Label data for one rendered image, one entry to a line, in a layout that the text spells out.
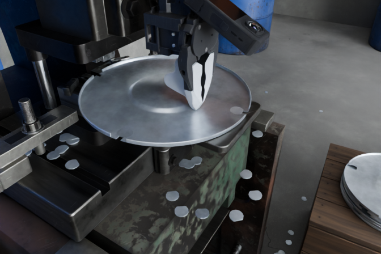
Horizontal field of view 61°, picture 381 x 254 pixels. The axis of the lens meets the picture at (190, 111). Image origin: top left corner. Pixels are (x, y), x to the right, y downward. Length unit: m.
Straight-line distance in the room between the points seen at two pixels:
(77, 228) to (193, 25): 0.32
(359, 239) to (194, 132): 0.62
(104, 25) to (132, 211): 0.29
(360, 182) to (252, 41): 0.73
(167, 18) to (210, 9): 0.06
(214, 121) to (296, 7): 3.48
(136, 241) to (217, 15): 0.34
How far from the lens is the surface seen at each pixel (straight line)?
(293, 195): 1.51
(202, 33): 0.45
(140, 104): 0.52
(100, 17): 0.50
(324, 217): 0.98
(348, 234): 0.97
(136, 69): 0.64
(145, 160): 0.57
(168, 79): 0.49
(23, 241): 0.60
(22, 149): 0.56
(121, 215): 0.55
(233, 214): 0.54
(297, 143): 1.80
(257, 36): 0.41
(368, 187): 1.05
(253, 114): 0.52
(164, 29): 0.46
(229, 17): 0.41
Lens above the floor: 1.06
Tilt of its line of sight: 33 degrees down
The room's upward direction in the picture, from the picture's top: straight up
